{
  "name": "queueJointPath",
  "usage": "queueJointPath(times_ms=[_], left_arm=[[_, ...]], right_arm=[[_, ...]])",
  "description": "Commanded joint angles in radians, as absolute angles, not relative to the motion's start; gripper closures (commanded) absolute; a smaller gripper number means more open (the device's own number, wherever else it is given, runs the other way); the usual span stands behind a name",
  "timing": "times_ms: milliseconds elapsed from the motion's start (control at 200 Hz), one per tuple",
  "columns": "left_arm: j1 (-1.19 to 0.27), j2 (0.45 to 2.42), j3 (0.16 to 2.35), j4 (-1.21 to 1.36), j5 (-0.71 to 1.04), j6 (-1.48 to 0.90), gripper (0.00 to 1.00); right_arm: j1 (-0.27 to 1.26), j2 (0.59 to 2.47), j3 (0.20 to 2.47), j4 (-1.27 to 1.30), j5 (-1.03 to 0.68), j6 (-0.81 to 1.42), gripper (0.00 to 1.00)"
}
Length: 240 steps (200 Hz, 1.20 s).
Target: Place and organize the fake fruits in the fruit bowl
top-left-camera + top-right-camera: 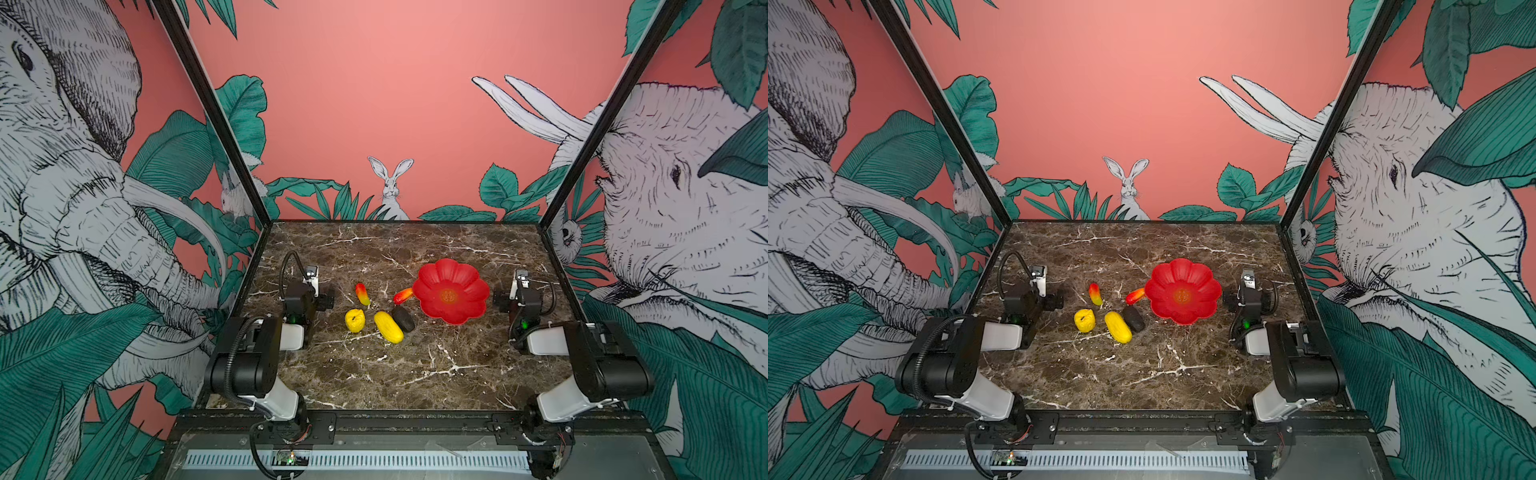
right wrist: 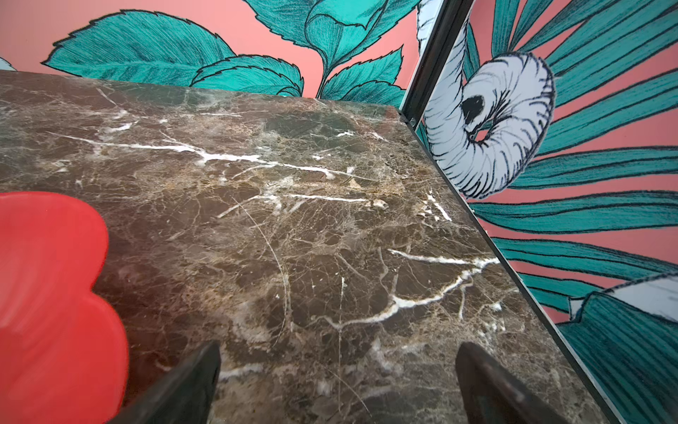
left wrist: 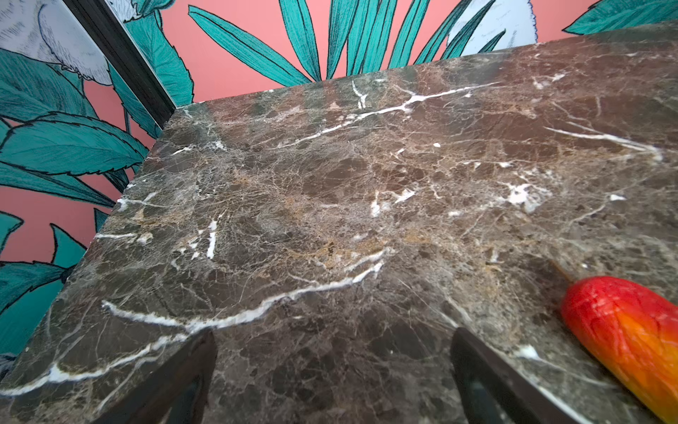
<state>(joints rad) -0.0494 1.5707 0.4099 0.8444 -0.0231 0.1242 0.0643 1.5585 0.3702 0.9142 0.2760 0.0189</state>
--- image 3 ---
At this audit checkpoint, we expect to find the black left corner post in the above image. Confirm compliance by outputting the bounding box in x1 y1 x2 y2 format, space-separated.
65 0 177 127

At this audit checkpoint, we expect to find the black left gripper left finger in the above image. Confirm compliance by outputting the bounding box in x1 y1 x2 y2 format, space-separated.
95 330 217 423

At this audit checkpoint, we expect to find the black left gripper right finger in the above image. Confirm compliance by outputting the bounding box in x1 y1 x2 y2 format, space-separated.
450 328 581 423

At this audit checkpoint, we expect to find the red yellow green mango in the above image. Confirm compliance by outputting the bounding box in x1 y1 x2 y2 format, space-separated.
561 277 677 423

